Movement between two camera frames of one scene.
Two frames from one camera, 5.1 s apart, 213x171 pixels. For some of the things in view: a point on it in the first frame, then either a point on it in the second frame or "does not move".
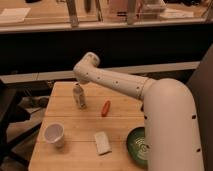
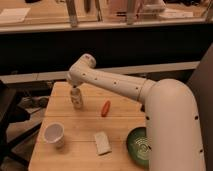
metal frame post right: (131, 12) does not move
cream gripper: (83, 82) to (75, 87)
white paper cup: (54, 133) does not move
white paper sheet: (14, 14) does not move
